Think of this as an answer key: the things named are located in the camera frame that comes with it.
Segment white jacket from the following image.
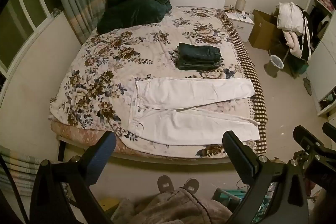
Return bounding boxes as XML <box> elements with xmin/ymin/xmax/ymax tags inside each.
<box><xmin>277</xmin><ymin>2</ymin><xmax>306</xmax><ymax>32</ymax></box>

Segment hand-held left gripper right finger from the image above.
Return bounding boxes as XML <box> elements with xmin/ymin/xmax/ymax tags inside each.
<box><xmin>222</xmin><ymin>131</ymin><xmax>310</xmax><ymax>224</ymax></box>

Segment pink floral mattress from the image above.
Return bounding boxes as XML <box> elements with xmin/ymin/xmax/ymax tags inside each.
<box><xmin>50</xmin><ymin>120</ymin><xmax>256</xmax><ymax>160</ymax></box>

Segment black cable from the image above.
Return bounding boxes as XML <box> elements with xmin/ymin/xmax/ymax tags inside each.
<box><xmin>0</xmin><ymin>154</ymin><xmax>30</xmax><ymax>224</ymax></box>

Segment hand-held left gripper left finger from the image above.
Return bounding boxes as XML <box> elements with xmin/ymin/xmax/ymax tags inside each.
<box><xmin>30</xmin><ymin>131</ymin><xmax>117</xmax><ymax>224</ymax></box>

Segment teal crate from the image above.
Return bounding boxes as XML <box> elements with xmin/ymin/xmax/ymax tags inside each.
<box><xmin>213</xmin><ymin>187</ymin><xmax>271</xmax><ymax>214</ymax></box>

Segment white wardrobe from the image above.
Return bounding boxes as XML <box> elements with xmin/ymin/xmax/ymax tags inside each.
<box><xmin>306</xmin><ymin>0</ymin><xmax>336</xmax><ymax>117</ymax></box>

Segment brown checked bed sheet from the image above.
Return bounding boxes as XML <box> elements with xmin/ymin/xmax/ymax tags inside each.
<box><xmin>219</xmin><ymin>10</ymin><xmax>268</xmax><ymax>153</ymax></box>

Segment cardboard box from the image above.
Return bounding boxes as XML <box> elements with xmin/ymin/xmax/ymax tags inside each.
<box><xmin>248</xmin><ymin>9</ymin><xmax>282</xmax><ymax>51</ymax></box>

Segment black and white garment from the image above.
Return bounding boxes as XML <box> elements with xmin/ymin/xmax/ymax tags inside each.
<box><xmin>297</xmin><ymin>5</ymin><xmax>315</xmax><ymax>61</ymax></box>

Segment yellow box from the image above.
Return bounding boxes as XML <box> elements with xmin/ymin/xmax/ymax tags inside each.
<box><xmin>98</xmin><ymin>196</ymin><xmax>120</xmax><ymax>211</ymax></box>

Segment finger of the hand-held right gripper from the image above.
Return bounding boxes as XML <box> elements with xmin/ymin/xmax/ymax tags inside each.
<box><xmin>293</xmin><ymin>125</ymin><xmax>336</xmax><ymax>160</ymax></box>
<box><xmin>322</xmin><ymin>122</ymin><xmax>336</xmax><ymax>137</ymax></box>

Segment folded dark green pants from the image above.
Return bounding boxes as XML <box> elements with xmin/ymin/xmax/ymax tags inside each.
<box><xmin>175</xmin><ymin>43</ymin><xmax>221</xmax><ymax>71</ymax></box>

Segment white nightstand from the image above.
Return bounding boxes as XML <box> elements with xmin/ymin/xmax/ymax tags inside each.
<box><xmin>225</xmin><ymin>11</ymin><xmax>255</xmax><ymax>42</ymax></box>

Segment dark chair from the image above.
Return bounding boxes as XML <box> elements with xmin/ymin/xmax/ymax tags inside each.
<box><xmin>270</xmin><ymin>43</ymin><xmax>308</xmax><ymax>79</ymax></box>

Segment grey slipper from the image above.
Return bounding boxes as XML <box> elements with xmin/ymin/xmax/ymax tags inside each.
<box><xmin>182</xmin><ymin>178</ymin><xmax>200</xmax><ymax>194</ymax></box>
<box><xmin>157</xmin><ymin>175</ymin><xmax>175</xmax><ymax>193</ymax></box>

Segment waste bin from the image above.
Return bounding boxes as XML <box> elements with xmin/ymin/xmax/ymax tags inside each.
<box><xmin>266</xmin><ymin>55</ymin><xmax>284</xmax><ymax>77</ymax></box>

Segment pink cloth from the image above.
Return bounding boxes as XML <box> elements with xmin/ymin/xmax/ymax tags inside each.
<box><xmin>283</xmin><ymin>31</ymin><xmax>305</xmax><ymax>58</ymax></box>

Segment striped cloth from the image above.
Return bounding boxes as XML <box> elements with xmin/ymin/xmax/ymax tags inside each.
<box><xmin>0</xmin><ymin>145</ymin><xmax>66</xmax><ymax>197</ymax></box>

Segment white pants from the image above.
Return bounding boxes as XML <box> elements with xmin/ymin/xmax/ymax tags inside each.
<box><xmin>128</xmin><ymin>77</ymin><xmax>261</xmax><ymax>146</ymax></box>

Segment window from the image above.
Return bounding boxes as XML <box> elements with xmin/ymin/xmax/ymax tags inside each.
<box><xmin>0</xmin><ymin>0</ymin><xmax>57</xmax><ymax>75</ymax></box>

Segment floral bed blanket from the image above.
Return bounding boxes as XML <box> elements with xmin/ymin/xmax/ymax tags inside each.
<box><xmin>49</xmin><ymin>5</ymin><xmax>263</xmax><ymax>159</ymax></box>

